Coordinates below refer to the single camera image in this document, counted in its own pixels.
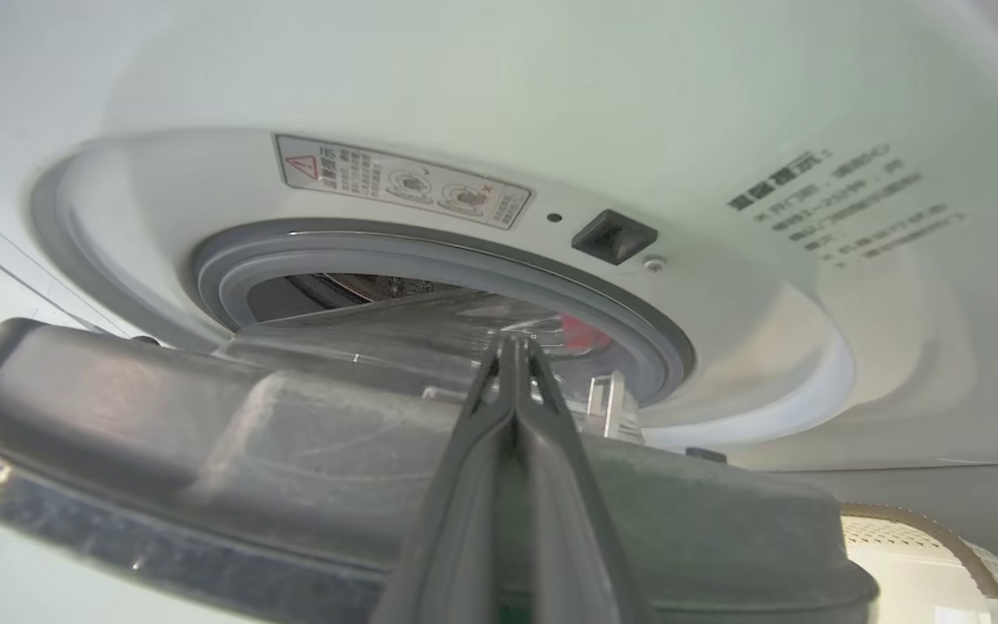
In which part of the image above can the grey rubber door gasket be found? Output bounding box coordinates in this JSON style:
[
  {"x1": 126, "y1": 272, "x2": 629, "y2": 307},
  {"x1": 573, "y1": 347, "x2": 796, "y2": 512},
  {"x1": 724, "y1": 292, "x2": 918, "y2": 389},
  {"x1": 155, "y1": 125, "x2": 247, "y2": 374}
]
[{"x1": 192, "y1": 218, "x2": 697, "y2": 410}]

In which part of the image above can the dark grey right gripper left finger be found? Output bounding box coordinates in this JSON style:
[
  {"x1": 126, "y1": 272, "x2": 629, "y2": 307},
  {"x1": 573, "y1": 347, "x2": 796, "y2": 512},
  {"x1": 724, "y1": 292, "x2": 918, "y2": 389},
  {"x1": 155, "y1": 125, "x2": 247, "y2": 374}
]
[{"x1": 373, "y1": 336, "x2": 519, "y2": 624}]

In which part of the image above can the black door latch socket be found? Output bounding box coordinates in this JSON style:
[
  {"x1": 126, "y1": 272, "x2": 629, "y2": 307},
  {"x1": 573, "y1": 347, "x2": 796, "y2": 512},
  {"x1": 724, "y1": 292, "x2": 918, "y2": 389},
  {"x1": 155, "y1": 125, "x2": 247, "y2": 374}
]
[{"x1": 570, "y1": 208, "x2": 659, "y2": 267}]

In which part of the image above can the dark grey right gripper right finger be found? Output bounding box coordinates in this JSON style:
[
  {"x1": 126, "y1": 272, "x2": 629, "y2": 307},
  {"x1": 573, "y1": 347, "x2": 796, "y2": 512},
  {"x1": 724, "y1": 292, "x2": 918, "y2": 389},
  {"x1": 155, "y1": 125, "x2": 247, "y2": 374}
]
[{"x1": 502, "y1": 336, "x2": 658, "y2": 624}]

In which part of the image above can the warning label sticker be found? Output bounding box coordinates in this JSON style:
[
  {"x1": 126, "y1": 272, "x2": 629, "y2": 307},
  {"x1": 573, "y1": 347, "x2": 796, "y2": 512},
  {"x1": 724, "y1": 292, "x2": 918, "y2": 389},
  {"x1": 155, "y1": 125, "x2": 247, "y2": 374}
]
[{"x1": 274, "y1": 133, "x2": 534, "y2": 231}]

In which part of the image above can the white washing machine body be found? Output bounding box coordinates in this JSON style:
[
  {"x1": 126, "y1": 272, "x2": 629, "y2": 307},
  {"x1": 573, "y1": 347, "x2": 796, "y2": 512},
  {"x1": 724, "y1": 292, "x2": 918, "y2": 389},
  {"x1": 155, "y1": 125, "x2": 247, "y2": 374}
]
[{"x1": 0, "y1": 0, "x2": 998, "y2": 521}]

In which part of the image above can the red and white garment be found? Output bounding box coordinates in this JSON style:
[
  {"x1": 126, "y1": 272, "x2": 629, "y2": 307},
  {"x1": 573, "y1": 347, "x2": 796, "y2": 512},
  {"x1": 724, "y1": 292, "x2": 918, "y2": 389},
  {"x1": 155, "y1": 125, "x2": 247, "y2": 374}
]
[{"x1": 561, "y1": 315, "x2": 613, "y2": 355}]

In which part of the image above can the grey round washing machine door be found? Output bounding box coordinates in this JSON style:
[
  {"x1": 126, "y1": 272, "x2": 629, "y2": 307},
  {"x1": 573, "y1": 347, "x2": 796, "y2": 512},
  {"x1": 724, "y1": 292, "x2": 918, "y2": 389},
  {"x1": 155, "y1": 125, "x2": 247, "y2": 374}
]
[{"x1": 0, "y1": 290, "x2": 881, "y2": 624}]

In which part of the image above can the beige perforated laundry basket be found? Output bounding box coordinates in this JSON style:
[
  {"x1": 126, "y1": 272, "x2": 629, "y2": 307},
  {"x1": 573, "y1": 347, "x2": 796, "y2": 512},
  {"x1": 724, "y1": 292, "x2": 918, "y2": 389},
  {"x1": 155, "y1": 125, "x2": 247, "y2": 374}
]
[{"x1": 839, "y1": 501, "x2": 998, "y2": 624}]

